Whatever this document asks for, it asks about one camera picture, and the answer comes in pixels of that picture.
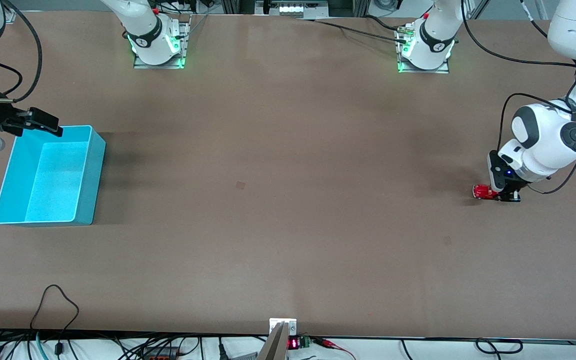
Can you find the red beetle toy car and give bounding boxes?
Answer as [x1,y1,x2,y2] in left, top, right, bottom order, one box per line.
[472,184,500,200]

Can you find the blue plastic box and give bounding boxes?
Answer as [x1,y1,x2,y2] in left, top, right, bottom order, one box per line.
[0,125,106,227]

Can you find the lit control box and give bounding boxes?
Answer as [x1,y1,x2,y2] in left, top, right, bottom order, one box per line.
[255,0,330,17]

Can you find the black power adapter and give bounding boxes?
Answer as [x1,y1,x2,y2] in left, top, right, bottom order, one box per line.
[140,346,179,359]

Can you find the aluminium profile bar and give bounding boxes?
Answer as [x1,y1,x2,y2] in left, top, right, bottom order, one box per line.
[257,322,289,360]

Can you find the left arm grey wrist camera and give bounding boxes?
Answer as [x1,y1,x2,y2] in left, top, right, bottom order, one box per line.
[488,150,508,193]

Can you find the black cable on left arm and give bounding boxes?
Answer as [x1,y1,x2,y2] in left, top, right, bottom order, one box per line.
[460,0,576,196]

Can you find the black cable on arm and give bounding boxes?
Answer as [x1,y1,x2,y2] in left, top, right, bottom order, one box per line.
[460,0,576,196]
[0,0,44,103]

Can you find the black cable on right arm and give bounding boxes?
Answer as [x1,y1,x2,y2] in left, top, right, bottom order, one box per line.
[0,0,44,103]

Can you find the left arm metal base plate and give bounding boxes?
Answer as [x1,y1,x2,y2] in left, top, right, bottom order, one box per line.
[395,25,450,74]

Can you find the black coiled cable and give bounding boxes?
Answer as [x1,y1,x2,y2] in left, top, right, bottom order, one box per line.
[474,338,524,355]

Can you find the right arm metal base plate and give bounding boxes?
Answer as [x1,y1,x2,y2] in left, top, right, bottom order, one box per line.
[133,15,191,69]

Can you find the thin black looped cable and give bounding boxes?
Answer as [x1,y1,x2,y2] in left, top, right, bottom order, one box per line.
[29,284,80,356]

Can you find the short black table cable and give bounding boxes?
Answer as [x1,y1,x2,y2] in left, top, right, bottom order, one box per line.
[363,14,404,33]

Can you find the long black table cable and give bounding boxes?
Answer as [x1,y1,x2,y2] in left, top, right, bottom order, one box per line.
[295,18,409,45]

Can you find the red clip wires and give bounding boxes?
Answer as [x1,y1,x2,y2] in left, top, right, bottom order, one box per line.
[312,337,356,360]

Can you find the white metal bracket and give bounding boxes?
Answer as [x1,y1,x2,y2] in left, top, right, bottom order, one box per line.
[269,318,298,337]

